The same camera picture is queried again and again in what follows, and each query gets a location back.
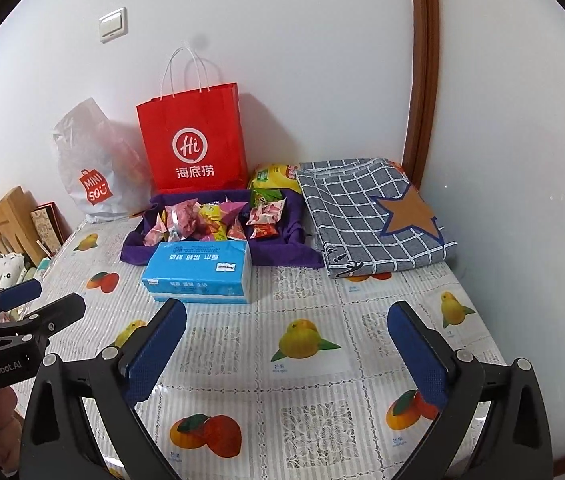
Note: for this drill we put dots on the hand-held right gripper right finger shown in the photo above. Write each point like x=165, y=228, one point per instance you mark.
x=420, y=355

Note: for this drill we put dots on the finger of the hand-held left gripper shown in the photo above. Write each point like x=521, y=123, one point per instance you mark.
x=57, y=312
x=17, y=294

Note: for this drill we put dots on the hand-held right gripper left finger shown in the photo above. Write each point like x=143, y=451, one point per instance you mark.
x=155, y=355

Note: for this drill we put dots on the pile of mixed snacks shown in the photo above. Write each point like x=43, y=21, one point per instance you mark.
x=202, y=220

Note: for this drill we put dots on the purple cloth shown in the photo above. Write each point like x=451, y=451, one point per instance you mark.
x=282, y=252

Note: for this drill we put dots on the white floral pillow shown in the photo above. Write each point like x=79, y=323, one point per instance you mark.
x=2, y=270

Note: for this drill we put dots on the pale green packet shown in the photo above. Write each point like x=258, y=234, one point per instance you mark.
x=42, y=267

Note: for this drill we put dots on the brown patterned box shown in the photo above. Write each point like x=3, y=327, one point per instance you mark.
x=47, y=227

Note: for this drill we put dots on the wooden headboard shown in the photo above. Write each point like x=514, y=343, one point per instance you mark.
x=7, y=210

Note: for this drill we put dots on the blue tissue pack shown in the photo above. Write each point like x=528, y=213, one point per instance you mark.
x=197, y=265

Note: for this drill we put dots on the grey checked folded cloth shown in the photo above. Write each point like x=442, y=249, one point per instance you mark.
x=357, y=215

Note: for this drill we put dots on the white plastic bag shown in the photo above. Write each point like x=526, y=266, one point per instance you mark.
x=87, y=150

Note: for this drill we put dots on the yellow snack bag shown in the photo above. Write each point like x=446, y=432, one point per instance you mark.
x=275, y=175

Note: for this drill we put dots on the red paper bag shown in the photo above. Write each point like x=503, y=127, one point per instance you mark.
x=192, y=130

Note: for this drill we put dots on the white light switch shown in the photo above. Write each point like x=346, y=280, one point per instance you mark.
x=113, y=25

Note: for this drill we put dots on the brown wooden door frame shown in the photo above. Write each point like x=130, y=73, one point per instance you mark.
x=422, y=60

